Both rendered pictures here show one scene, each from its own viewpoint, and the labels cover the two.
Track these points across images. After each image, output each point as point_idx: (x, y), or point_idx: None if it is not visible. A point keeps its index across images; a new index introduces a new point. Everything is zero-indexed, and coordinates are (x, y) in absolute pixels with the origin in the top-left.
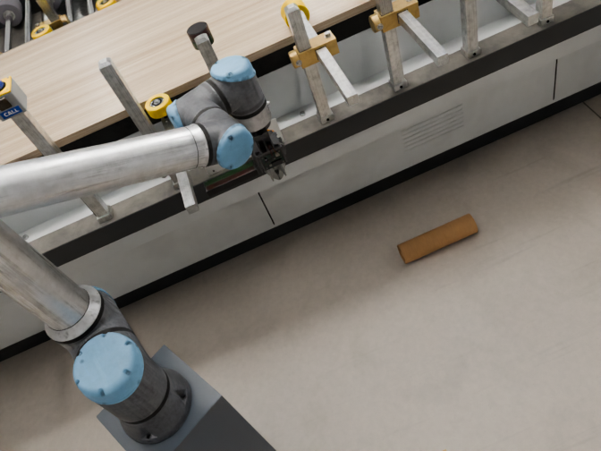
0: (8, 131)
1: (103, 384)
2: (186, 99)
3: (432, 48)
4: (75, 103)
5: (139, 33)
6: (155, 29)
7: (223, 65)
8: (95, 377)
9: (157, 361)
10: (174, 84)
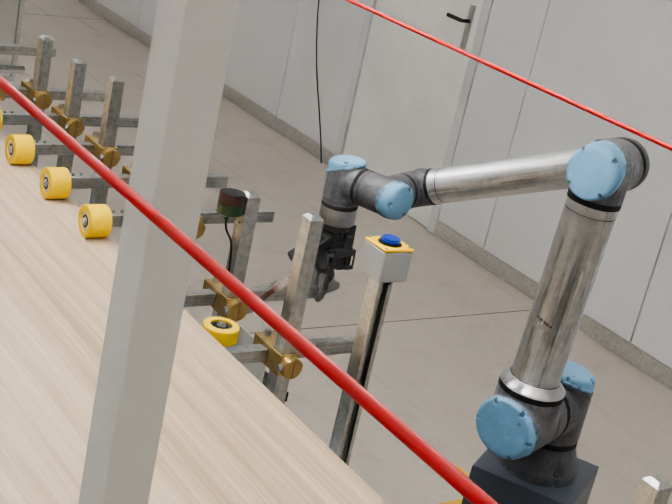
0: (255, 464)
1: (583, 368)
2: (390, 178)
3: (215, 176)
4: (198, 396)
5: (18, 342)
6: (16, 329)
7: (350, 160)
8: (581, 371)
9: (493, 468)
10: (183, 314)
